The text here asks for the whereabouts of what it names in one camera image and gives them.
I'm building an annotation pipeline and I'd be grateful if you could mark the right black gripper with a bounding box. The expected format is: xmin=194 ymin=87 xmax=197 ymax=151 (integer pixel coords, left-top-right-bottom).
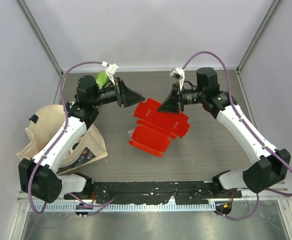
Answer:
xmin=158 ymin=81 xmax=206 ymax=114

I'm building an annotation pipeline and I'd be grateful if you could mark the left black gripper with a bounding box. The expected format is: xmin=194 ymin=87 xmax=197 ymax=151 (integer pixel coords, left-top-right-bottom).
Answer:
xmin=91 ymin=77 xmax=145 ymax=108

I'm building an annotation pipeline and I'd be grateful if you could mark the red paper box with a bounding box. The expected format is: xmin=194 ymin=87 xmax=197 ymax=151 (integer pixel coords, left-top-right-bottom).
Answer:
xmin=129 ymin=98 xmax=191 ymax=157

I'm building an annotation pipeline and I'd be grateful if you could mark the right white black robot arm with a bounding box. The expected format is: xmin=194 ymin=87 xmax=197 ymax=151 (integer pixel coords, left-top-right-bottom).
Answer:
xmin=158 ymin=67 xmax=291 ymax=198

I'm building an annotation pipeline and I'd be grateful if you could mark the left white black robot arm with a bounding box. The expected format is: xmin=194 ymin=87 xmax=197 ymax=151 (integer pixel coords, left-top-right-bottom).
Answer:
xmin=18 ymin=75 xmax=145 ymax=204

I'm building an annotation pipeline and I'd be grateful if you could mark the napa cabbage toy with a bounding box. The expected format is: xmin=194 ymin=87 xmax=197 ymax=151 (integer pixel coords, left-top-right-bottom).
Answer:
xmin=95 ymin=71 xmax=111 ymax=89

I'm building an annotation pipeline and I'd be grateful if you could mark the small clear plastic packet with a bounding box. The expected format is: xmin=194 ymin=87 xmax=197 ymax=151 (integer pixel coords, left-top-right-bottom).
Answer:
xmin=127 ymin=129 xmax=135 ymax=138

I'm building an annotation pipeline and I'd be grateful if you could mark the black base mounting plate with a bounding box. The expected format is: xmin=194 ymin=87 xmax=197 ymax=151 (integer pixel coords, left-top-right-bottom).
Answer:
xmin=74 ymin=181 xmax=242 ymax=205

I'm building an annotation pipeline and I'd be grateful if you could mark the beige printed tote bag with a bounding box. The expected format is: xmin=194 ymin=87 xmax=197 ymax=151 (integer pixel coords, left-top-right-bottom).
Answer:
xmin=16 ymin=104 xmax=108 ymax=175

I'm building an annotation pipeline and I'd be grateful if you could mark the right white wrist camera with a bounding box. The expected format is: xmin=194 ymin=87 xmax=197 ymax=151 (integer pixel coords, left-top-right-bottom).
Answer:
xmin=169 ymin=67 xmax=185 ymax=87

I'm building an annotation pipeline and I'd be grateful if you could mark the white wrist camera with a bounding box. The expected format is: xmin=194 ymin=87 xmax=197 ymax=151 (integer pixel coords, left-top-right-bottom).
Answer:
xmin=101 ymin=61 xmax=119 ymax=84
xmin=169 ymin=67 xmax=185 ymax=87

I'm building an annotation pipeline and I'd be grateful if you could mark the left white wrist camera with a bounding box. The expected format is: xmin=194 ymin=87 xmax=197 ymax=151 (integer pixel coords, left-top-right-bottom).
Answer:
xmin=101 ymin=61 xmax=119 ymax=84

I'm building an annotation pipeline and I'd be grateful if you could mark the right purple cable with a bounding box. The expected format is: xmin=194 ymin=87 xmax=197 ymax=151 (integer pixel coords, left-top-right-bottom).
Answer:
xmin=182 ymin=50 xmax=292 ymax=221

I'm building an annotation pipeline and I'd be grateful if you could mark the purple cable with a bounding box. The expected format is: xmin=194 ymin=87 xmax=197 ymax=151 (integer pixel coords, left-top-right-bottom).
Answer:
xmin=28 ymin=60 xmax=117 ymax=216
xmin=182 ymin=50 xmax=292 ymax=221

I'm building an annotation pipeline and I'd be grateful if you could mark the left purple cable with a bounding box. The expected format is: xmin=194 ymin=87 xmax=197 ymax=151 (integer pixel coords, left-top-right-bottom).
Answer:
xmin=28 ymin=60 xmax=117 ymax=216

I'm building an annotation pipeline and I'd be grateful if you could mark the white slotted cable duct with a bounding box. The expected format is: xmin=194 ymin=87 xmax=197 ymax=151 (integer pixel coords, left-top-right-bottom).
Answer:
xmin=44 ymin=202 xmax=216 ymax=213

